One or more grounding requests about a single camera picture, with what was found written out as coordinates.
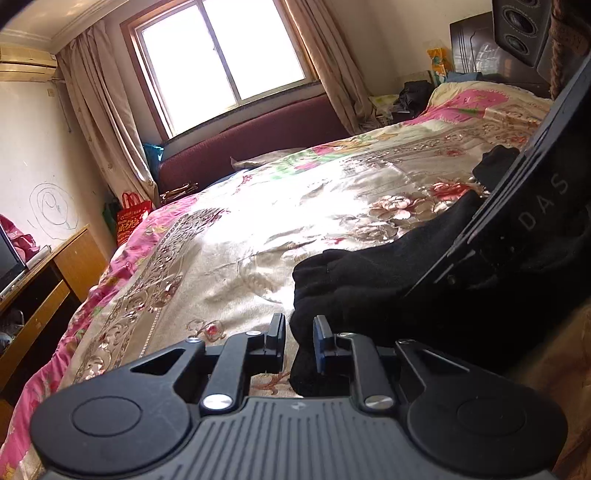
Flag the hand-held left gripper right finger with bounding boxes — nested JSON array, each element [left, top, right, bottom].
[[313, 315, 467, 411]]

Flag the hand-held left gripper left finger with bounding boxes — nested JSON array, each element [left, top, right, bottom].
[[113, 313, 286, 414]]

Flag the black pants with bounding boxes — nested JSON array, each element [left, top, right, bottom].
[[288, 145, 573, 398]]

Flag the floral satin bed blanket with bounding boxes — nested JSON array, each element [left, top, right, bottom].
[[0, 80, 555, 480]]

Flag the black bag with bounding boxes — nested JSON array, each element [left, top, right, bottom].
[[398, 80, 437, 116]]

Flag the dark wooden headboard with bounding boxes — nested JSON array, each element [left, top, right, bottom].
[[450, 11, 550, 97]]

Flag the yellow packet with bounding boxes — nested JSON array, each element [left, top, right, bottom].
[[427, 47, 451, 86]]

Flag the pale printed bag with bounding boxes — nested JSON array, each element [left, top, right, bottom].
[[369, 95, 400, 123]]

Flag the woven basket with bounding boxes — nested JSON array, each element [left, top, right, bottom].
[[159, 182, 199, 206]]

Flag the beige pillow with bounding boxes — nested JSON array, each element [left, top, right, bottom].
[[231, 147, 305, 169]]

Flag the red shopping bag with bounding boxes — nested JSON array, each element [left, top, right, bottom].
[[115, 191, 153, 245]]

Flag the maroon sofa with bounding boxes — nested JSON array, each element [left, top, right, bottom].
[[157, 93, 352, 195]]

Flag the wooden side cabinet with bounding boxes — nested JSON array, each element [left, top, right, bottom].
[[0, 224, 109, 407]]

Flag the blue bag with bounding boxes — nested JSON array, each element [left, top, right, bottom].
[[143, 142, 164, 174]]

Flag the beige curtain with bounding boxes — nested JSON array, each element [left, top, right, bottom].
[[58, 21, 160, 208], [281, 0, 384, 134]]

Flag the pink cloth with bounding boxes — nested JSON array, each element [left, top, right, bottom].
[[0, 213, 40, 261]]

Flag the black monitor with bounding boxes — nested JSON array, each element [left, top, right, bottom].
[[0, 222, 28, 296]]

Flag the window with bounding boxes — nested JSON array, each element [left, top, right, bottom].
[[122, 0, 324, 139]]

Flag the wall air conditioner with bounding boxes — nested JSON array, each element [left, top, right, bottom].
[[0, 44, 58, 83]]

